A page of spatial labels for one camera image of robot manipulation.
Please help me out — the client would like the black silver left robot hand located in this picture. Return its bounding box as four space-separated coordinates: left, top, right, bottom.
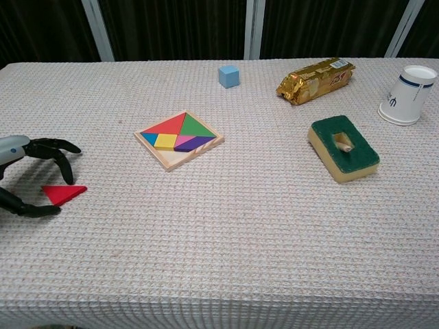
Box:
0 135 82 219

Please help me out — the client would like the red triangle puzzle piece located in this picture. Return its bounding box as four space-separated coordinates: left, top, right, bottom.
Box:
40 184 88 208

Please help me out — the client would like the yellow square tangram piece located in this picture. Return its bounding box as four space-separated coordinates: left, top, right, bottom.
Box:
153 134 178 151

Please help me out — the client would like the large red triangle tangram piece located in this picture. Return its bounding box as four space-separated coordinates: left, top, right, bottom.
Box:
140 112 187 136

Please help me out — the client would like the wooden tangram puzzle tray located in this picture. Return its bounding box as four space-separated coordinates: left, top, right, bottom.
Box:
133 109 226 173

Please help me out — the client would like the small pink triangle tangram piece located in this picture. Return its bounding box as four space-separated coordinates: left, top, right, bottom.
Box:
174 134 197 149

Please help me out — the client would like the purple parallelogram tangram piece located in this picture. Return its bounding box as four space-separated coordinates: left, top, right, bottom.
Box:
173 136 217 153

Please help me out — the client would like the large green triangle tangram piece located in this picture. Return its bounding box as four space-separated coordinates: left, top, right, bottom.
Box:
178 112 217 138

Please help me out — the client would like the dark green curtain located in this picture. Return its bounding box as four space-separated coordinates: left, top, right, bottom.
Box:
0 0 439 69

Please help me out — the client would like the light blue cube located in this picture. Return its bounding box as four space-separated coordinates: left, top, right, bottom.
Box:
218 65 241 89

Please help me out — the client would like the gold foil snack package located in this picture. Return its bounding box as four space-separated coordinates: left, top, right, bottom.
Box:
276 57 356 106

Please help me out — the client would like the yellow green scouring sponge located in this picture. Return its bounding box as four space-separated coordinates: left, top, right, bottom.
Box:
307 114 381 184

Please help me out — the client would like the white paper cup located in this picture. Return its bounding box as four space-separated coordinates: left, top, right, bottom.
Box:
377 64 438 127

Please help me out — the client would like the white window frame post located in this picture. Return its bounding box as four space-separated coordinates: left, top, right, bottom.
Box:
81 0 115 62
384 0 426 58
243 0 265 60

